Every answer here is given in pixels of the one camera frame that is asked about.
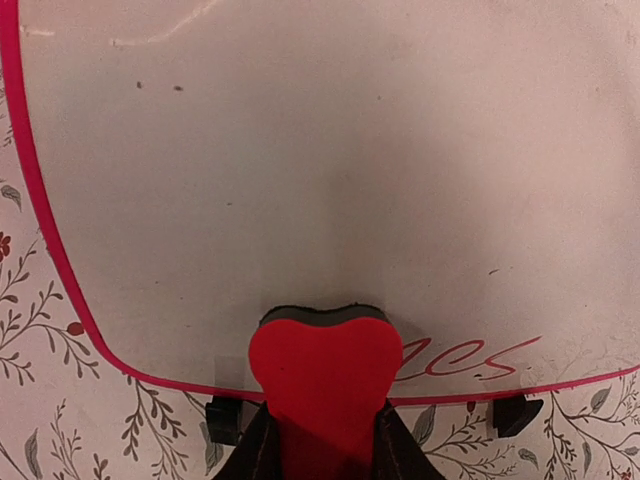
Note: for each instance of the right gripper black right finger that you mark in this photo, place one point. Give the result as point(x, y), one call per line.
point(397, 455)

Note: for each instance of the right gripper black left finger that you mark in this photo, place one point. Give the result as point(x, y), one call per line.
point(257, 456)

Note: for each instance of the red whiteboard eraser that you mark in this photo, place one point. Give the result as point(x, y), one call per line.
point(325, 375)

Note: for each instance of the pink framed whiteboard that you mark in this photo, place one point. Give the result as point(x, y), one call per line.
point(469, 167)

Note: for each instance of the left black whiteboard foot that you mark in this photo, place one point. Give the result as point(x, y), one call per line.
point(223, 416)

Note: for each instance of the black whiteboard foot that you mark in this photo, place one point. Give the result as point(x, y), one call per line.
point(511, 415)
point(223, 416)

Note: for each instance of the right black whiteboard foot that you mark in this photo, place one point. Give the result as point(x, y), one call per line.
point(511, 415)

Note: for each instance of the floral patterned table mat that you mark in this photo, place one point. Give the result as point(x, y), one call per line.
point(67, 414)

